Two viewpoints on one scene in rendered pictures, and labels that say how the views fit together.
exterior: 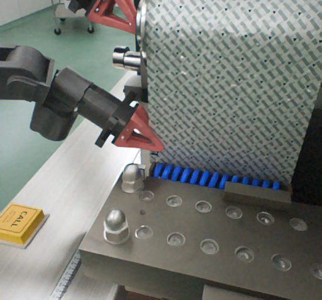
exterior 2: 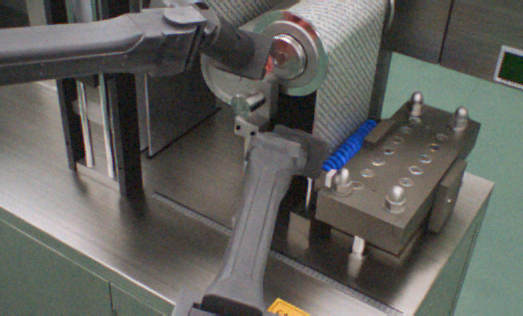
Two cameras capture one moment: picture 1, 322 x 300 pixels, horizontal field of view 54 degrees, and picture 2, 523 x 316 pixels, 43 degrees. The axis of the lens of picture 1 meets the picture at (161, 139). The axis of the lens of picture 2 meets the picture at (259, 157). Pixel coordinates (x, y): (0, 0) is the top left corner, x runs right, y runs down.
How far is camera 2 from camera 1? 1.07 m
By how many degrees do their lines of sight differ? 58
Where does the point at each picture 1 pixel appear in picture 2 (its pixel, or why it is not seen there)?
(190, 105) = (335, 100)
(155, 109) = (319, 121)
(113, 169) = (221, 240)
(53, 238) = (311, 302)
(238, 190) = (375, 137)
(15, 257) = not seen: outside the picture
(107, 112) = (308, 146)
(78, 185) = not seen: hidden behind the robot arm
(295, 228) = (406, 133)
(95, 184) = not seen: hidden behind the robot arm
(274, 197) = (388, 125)
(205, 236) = (406, 168)
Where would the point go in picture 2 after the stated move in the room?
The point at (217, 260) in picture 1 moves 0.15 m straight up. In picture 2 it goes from (427, 170) to (443, 100)
